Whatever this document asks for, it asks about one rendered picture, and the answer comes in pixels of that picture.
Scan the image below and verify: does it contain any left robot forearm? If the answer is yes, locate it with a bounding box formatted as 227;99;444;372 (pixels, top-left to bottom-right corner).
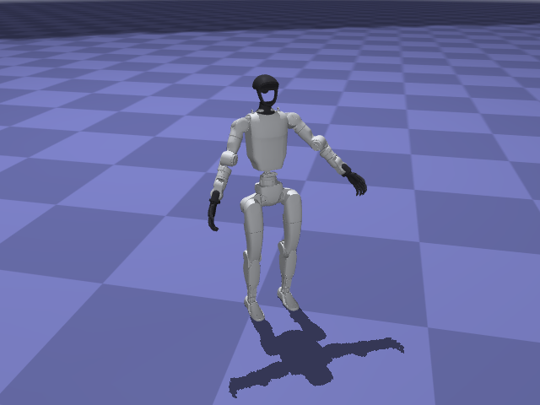
320;143;347;175

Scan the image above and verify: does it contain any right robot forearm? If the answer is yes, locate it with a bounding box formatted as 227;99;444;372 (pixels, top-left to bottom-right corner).
210;155;232;201

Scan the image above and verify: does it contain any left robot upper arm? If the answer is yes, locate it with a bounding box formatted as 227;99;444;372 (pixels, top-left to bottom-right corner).
285;112;327;151

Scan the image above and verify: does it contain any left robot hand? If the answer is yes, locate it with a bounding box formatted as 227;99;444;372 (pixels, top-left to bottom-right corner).
341;164;367;196

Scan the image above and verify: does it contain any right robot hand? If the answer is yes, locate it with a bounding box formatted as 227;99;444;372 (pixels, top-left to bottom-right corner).
208;190;220;231

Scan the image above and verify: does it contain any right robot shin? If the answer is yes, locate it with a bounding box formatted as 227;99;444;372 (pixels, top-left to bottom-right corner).
243;250;260;304

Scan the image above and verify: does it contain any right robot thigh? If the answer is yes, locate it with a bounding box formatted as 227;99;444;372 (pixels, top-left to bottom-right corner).
240;193;263;263

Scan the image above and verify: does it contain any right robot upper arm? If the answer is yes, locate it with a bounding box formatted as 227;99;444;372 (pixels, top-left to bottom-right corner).
221;116;250;167

